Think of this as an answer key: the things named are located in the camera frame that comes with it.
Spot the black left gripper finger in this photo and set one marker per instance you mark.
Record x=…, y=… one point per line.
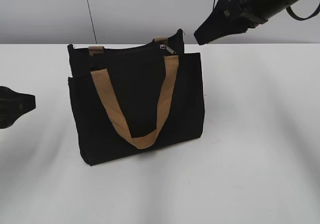
x=14, y=105

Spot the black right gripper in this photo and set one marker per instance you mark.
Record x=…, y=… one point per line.
x=227, y=18

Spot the silver zipper pull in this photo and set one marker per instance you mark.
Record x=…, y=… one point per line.
x=170, y=50

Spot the black tote bag tan handles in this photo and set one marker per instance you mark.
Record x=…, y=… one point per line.
x=133, y=100

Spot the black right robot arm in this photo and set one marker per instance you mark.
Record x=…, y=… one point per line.
x=262, y=10

